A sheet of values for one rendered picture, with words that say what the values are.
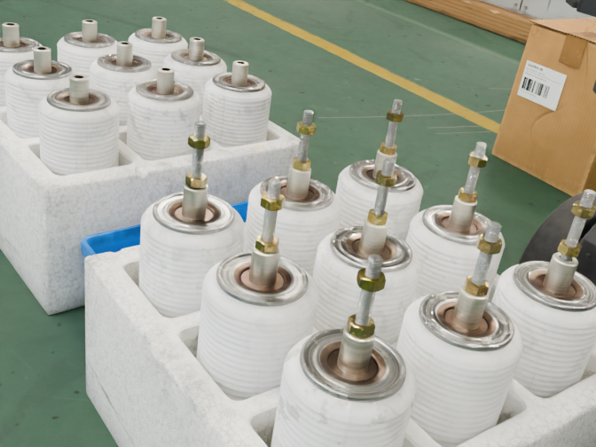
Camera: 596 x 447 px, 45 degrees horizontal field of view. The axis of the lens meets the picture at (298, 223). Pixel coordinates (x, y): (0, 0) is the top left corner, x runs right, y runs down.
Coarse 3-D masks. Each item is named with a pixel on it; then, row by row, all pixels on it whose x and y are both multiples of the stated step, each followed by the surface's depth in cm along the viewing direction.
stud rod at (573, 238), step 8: (584, 192) 59; (592, 192) 59; (584, 200) 59; (592, 200) 59; (576, 216) 60; (576, 224) 60; (576, 232) 61; (568, 240) 61; (576, 240) 61; (560, 256) 62; (568, 256) 62
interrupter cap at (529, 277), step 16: (528, 272) 65; (544, 272) 65; (576, 272) 66; (528, 288) 62; (544, 288) 63; (576, 288) 64; (592, 288) 64; (544, 304) 61; (560, 304) 60; (576, 304) 61; (592, 304) 61
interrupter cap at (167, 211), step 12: (180, 192) 69; (156, 204) 66; (168, 204) 67; (180, 204) 68; (216, 204) 68; (228, 204) 68; (156, 216) 64; (168, 216) 65; (180, 216) 66; (216, 216) 66; (228, 216) 66; (168, 228) 64; (180, 228) 63; (192, 228) 64; (204, 228) 64; (216, 228) 64
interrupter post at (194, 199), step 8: (184, 184) 65; (184, 192) 65; (192, 192) 64; (200, 192) 64; (184, 200) 65; (192, 200) 65; (200, 200) 65; (184, 208) 65; (192, 208) 65; (200, 208) 65; (184, 216) 66; (192, 216) 65; (200, 216) 66
